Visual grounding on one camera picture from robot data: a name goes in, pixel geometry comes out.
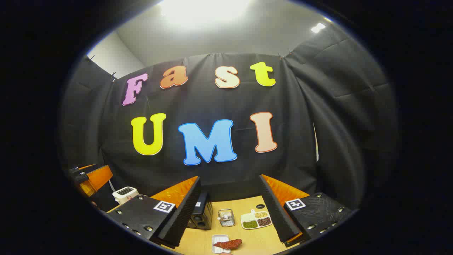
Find small wire basket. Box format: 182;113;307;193
217;209;236;227

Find white divided plate with beans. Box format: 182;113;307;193
240;209;273;230

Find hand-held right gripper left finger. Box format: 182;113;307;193
107;176;201;248

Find reddish brown chicken leg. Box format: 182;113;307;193
213;239;243;250

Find black backdrop cloth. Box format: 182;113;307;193
58;23;400;213

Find white toaster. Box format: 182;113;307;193
113;186;139;205

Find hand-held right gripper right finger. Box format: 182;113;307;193
259;174;354;248

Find black electric oven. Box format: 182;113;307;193
187;191;213;230

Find white rectangular tray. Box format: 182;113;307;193
212;234;230;254

